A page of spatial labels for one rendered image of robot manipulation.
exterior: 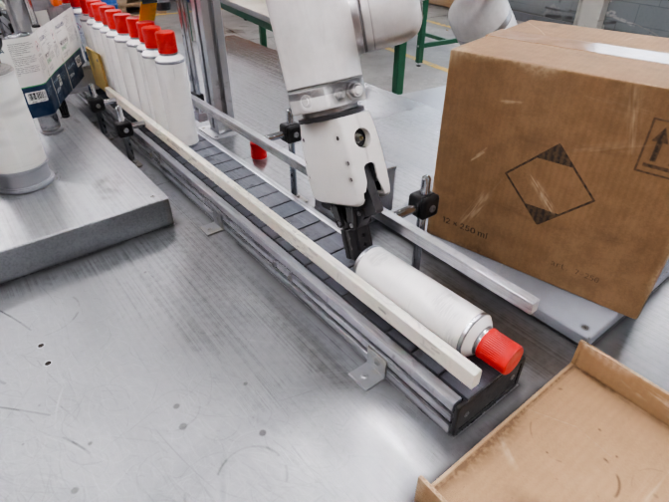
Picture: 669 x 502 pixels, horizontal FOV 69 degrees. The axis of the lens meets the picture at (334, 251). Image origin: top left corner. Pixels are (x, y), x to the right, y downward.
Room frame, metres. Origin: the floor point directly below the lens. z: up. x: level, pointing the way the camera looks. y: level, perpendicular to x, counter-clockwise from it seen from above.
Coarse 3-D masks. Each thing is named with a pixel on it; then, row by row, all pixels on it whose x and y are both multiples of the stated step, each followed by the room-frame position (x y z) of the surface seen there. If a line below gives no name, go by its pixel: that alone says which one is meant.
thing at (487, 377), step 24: (192, 168) 0.79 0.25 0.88; (240, 168) 0.79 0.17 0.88; (216, 192) 0.71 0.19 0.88; (264, 192) 0.70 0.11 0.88; (288, 216) 0.63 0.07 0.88; (312, 216) 0.63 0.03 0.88; (312, 240) 0.56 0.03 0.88; (336, 240) 0.56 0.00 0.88; (312, 264) 0.51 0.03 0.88; (336, 288) 0.46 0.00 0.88; (360, 312) 0.42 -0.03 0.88; (432, 360) 0.34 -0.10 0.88; (480, 360) 0.34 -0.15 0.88; (456, 384) 0.31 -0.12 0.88; (480, 384) 0.31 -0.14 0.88
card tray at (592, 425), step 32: (576, 352) 0.38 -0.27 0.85; (576, 384) 0.35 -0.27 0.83; (608, 384) 0.35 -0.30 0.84; (640, 384) 0.33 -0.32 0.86; (512, 416) 0.31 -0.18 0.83; (544, 416) 0.31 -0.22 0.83; (576, 416) 0.31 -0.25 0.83; (608, 416) 0.31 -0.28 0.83; (640, 416) 0.31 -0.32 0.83; (480, 448) 0.27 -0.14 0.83; (512, 448) 0.27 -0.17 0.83; (544, 448) 0.27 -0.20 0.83; (576, 448) 0.27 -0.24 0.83; (608, 448) 0.27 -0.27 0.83; (640, 448) 0.27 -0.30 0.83; (448, 480) 0.24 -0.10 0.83; (480, 480) 0.24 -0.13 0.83; (512, 480) 0.24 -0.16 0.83; (544, 480) 0.24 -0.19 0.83; (576, 480) 0.24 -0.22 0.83; (608, 480) 0.24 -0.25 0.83; (640, 480) 0.24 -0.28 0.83
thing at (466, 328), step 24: (360, 264) 0.45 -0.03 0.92; (384, 264) 0.44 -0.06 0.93; (408, 264) 0.45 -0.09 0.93; (384, 288) 0.42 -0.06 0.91; (408, 288) 0.40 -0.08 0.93; (432, 288) 0.40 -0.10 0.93; (408, 312) 0.39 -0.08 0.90; (432, 312) 0.37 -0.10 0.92; (456, 312) 0.36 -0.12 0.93; (480, 312) 0.36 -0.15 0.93; (456, 336) 0.34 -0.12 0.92; (480, 336) 0.34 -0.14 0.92; (504, 336) 0.34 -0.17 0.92; (504, 360) 0.31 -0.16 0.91
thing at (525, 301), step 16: (192, 96) 0.93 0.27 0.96; (208, 112) 0.87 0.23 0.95; (240, 128) 0.77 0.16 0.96; (272, 144) 0.70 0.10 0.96; (288, 160) 0.66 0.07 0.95; (304, 160) 0.65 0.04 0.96; (384, 208) 0.51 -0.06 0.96; (384, 224) 0.50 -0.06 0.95; (400, 224) 0.48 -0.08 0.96; (416, 240) 0.46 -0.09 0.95; (432, 240) 0.44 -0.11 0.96; (448, 256) 0.42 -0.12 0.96; (464, 256) 0.41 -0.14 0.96; (464, 272) 0.40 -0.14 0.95; (480, 272) 0.39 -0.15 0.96; (496, 288) 0.37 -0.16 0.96; (512, 288) 0.36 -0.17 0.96; (528, 304) 0.34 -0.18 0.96
